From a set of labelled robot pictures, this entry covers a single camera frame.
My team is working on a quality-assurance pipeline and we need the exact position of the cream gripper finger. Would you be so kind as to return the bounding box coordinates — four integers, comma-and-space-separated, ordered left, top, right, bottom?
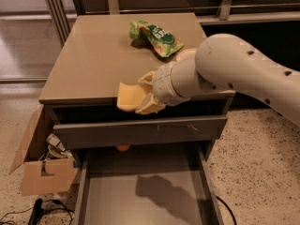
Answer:
138, 71, 156, 85
135, 93, 166, 115

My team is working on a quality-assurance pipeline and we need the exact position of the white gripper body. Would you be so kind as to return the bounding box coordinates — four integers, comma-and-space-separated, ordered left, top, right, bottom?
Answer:
152, 62, 187, 106

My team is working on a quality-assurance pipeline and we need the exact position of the yellow sponge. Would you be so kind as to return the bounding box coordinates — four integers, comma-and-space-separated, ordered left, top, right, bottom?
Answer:
117, 82, 149, 112

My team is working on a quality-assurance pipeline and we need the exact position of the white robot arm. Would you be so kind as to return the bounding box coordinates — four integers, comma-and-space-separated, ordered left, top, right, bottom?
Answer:
136, 34, 300, 125

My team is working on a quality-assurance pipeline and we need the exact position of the grey drawer cabinet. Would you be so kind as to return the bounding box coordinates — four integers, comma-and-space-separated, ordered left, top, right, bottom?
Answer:
37, 12, 236, 161

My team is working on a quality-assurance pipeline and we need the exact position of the grey open middle drawer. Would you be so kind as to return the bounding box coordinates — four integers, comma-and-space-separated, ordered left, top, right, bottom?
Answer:
75, 142, 224, 225

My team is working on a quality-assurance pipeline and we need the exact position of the grey top drawer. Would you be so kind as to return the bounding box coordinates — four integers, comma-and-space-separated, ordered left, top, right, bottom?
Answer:
53, 115, 227, 150

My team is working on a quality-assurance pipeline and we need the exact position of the white paper bowl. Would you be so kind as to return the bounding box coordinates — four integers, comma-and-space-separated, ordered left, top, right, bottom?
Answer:
175, 49, 196, 62

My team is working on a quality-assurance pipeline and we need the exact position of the green chip bag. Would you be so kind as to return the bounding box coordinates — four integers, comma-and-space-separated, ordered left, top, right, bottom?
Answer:
128, 20, 185, 58

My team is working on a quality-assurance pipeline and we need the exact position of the small orange object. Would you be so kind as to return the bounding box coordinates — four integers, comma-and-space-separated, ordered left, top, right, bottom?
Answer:
116, 145, 129, 152

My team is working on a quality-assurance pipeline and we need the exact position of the clutter inside cardboard box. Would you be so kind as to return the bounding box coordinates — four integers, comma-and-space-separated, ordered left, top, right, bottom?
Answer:
39, 133, 73, 160

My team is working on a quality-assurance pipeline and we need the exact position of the brown cardboard box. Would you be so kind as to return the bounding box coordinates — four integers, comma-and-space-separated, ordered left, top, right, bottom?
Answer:
9, 105, 79, 196

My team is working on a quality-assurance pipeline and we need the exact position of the black power adapter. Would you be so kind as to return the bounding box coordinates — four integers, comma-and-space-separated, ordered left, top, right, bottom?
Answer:
27, 199, 43, 225

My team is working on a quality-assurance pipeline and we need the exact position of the black floor cable right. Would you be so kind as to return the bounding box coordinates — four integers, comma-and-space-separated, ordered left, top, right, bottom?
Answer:
215, 195, 238, 225

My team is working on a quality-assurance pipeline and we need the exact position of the black floor cable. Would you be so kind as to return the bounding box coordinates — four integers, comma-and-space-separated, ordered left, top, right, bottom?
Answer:
215, 195, 238, 225
0, 199, 75, 225

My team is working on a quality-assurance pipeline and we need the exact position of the black floor cable left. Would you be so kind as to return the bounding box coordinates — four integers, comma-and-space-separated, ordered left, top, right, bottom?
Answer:
0, 199, 75, 225

